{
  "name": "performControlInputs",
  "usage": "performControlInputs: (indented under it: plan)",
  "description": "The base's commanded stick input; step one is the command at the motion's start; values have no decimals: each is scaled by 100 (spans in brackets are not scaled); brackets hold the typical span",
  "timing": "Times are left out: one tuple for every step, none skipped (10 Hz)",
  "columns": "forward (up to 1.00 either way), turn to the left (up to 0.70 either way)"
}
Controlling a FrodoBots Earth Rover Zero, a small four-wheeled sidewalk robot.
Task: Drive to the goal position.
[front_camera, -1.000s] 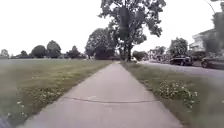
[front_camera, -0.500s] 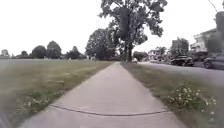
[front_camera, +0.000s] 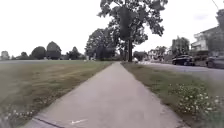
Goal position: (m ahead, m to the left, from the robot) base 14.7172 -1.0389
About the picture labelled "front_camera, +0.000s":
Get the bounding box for grass verge with small flowers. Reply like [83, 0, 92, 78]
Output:
[121, 61, 224, 128]

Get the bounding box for round dark tree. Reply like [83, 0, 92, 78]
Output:
[84, 27, 118, 62]

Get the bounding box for dark car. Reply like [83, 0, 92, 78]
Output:
[205, 55, 224, 70]

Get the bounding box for grey concrete path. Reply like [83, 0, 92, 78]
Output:
[19, 61, 192, 128]

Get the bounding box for row of distant trees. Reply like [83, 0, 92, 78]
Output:
[0, 40, 86, 61]

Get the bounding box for wide grass field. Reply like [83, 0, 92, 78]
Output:
[0, 59, 116, 128]

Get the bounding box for grey house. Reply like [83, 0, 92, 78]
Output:
[190, 25, 224, 58]

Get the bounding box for leafy green tree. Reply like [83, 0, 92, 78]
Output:
[171, 35, 191, 57]

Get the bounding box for black car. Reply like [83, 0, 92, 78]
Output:
[171, 54, 196, 67]

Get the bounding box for overhead wires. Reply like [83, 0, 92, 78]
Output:
[211, 0, 220, 10]

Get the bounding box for large tree with thick trunk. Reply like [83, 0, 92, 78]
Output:
[97, 0, 169, 63]

